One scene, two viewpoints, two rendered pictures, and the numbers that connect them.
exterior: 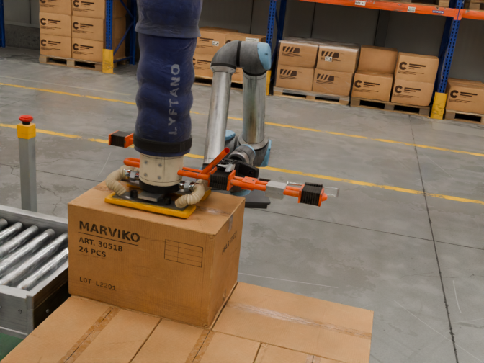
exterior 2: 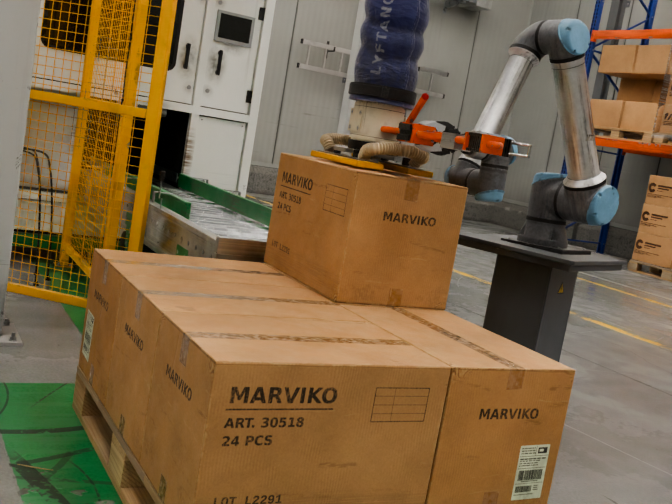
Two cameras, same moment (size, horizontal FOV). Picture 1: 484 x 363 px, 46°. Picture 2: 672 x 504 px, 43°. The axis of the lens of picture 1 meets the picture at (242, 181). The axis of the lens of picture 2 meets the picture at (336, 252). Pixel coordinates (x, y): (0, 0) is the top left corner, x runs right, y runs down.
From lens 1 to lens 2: 1.95 m
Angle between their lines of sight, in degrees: 48
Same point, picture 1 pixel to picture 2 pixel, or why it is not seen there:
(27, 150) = not seen: hidden behind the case
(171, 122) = (375, 60)
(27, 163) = not seen: hidden behind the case
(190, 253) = (339, 199)
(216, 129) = (483, 119)
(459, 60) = not seen: outside the picture
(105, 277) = (286, 238)
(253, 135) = (573, 165)
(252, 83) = (557, 76)
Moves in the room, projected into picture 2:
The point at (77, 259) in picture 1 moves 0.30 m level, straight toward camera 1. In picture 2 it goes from (274, 218) to (220, 217)
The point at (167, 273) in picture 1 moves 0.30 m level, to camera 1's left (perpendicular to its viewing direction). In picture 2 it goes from (321, 227) to (266, 211)
